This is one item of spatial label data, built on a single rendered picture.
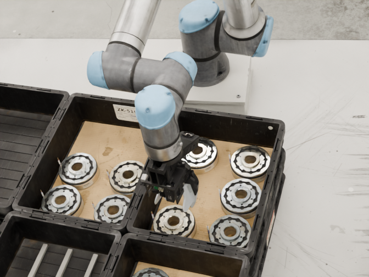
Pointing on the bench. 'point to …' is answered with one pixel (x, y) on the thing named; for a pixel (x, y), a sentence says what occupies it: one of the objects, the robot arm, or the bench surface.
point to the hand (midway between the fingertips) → (180, 197)
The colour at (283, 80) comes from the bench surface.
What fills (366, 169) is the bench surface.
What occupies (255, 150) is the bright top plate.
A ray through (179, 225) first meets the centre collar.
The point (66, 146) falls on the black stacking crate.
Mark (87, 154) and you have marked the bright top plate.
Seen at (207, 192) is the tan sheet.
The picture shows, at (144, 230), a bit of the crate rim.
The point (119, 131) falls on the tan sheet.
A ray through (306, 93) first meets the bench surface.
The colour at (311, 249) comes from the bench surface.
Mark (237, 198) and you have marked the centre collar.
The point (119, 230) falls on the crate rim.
